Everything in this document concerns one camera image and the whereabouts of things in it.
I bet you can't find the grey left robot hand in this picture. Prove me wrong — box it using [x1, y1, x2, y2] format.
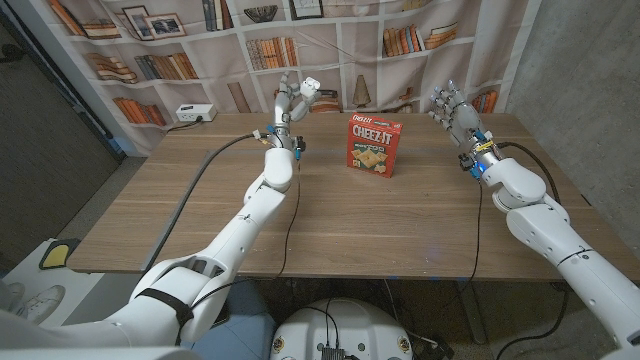
[269, 70, 324, 151]

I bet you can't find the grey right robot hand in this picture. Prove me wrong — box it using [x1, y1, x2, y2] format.
[428, 78, 501, 174]

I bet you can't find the white AirPods case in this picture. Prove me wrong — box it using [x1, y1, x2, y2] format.
[299, 76, 322, 101]

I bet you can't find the red Cheez-It box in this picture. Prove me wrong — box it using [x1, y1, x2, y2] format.
[346, 113, 405, 179]

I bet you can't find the printed bookshelf backdrop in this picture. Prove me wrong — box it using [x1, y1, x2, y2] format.
[47, 0, 544, 156]

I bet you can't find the white power strip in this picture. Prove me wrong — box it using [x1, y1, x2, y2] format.
[175, 103, 218, 123]

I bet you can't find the grey metal table leg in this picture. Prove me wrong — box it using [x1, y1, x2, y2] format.
[457, 279, 489, 346]

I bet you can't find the black flat power brick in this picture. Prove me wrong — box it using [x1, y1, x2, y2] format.
[214, 299, 231, 329]

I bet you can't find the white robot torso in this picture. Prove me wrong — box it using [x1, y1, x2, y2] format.
[269, 298, 415, 360]

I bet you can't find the black floor adapter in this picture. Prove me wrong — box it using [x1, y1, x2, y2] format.
[413, 335, 454, 360]

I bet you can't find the yellow and black foot pedal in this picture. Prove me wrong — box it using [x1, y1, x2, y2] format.
[38, 237, 81, 271]

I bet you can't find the white floor platform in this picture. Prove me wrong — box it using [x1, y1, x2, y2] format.
[0, 238, 109, 329]

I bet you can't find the white sneaker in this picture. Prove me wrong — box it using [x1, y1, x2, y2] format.
[0, 282, 25, 314]
[14, 284, 66, 325]

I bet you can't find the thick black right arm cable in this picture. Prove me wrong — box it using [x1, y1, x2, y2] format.
[494, 141, 571, 360]

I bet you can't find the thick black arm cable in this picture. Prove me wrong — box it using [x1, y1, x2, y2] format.
[494, 141, 571, 360]
[141, 131, 274, 274]

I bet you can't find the black power strip cable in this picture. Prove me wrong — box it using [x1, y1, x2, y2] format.
[167, 115, 204, 134]

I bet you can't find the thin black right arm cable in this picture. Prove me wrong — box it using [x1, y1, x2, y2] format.
[439, 179, 484, 309]

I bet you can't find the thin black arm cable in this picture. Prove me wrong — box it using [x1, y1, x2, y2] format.
[439, 179, 484, 309]
[189, 149, 302, 309]

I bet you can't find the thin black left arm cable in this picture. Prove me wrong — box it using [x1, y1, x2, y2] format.
[189, 149, 302, 309]

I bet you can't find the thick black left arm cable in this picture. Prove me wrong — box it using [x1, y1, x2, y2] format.
[141, 131, 274, 274]

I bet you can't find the black torso cable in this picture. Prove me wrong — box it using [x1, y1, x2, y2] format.
[299, 298, 341, 349]

